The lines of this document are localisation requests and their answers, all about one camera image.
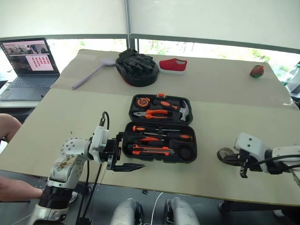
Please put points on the metal blind pole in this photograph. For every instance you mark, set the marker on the metal blind pole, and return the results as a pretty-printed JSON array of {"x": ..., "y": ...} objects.
[{"x": 127, "y": 23}]

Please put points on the black tool case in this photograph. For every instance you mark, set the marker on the black tool case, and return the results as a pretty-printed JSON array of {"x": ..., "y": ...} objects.
[{"x": 185, "y": 131}]

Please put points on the black orange utility knife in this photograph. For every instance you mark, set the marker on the black orange utility knife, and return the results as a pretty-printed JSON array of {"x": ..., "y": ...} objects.
[{"x": 152, "y": 150}]

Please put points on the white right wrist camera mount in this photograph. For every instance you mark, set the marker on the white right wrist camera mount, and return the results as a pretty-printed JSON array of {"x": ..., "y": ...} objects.
[{"x": 250, "y": 145}]

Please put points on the silver robot leg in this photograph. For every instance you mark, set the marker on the silver robot leg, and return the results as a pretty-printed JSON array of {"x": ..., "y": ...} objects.
[
  {"x": 180, "y": 213},
  {"x": 125, "y": 213}
]

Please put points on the black table frame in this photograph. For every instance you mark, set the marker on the black table frame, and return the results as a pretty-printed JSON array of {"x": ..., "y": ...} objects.
[{"x": 257, "y": 206}]

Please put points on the red canvas shoe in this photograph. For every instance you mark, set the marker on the red canvas shoe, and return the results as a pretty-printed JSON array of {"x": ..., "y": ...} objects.
[{"x": 173, "y": 66}]

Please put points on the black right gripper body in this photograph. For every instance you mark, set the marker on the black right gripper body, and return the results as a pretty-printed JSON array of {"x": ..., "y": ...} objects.
[{"x": 245, "y": 164}]

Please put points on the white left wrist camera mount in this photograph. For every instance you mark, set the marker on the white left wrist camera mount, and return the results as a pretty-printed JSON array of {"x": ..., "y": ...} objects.
[{"x": 98, "y": 143}]

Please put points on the grey white sneaker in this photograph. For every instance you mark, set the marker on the grey white sneaker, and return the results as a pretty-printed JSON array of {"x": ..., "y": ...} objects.
[{"x": 74, "y": 197}]

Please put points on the open laptop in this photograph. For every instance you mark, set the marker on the open laptop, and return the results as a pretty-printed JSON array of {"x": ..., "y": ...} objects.
[{"x": 30, "y": 70}]

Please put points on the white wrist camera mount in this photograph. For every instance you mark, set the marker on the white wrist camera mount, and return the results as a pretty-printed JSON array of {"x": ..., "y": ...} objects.
[
  {"x": 250, "y": 145},
  {"x": 98, "y": 143}
]

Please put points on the black electrical tape roll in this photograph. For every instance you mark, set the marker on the black electrical tape roll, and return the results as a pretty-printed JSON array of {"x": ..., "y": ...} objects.
[{"x": 222, "y": 153}]

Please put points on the person's bare knee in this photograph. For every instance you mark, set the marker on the person's bare knee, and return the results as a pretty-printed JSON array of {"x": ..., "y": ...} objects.
[{"x": 9, "y": 126}]

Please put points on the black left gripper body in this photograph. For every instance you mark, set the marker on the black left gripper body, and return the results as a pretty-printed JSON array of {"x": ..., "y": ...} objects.
[{"x": 113, "y": 150}]

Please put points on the orange test pen screwdriver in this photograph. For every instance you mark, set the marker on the orange test pen screwdriver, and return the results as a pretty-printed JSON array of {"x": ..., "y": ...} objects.
[{"x": 150, "y": 139}]

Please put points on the red green toy ball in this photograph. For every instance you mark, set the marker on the red green toy ball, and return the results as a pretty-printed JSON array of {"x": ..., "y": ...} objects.
[{"x": 257, "y": 71}]

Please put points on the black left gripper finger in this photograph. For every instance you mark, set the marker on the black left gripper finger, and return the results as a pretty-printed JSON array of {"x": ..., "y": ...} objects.
[
  {"x": 127, "y": 135},
  {"x": 127, "y": 167}
]

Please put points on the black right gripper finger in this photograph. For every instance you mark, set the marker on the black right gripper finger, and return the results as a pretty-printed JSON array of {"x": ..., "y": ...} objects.
[
  {"x": 233, "y": 155},
  {"x": 233, "y": 162}
]

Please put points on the grey window frame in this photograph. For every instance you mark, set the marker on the grey window frame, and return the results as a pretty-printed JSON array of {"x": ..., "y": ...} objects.
[{"x": 199, "y": 39}]

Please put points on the black leather boxing pad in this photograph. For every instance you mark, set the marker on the black leather boxing pad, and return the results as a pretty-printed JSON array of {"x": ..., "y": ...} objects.
[{"x": 138, "y": 70}]

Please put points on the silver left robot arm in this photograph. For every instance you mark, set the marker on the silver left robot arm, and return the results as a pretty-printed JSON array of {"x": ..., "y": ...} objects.
[{"x": 68, "y": 164}]

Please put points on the orange black tape measure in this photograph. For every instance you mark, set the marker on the orange black tape measure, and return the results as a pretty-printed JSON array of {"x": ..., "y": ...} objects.
[{"x": 143, "y": 102}]

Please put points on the silver robot left leg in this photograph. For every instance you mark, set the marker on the silver robot left leg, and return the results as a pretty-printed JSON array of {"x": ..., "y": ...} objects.
[{"x": 125, "y": 213}]

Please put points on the white side desk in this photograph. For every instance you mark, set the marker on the white side desk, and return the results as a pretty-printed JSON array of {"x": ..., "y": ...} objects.
[{"x": 18, "y": 104}]

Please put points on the silver robot right leg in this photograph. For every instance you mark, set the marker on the silver robot right leg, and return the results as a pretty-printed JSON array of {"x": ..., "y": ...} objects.
[{"x": 180, "y": 213}]

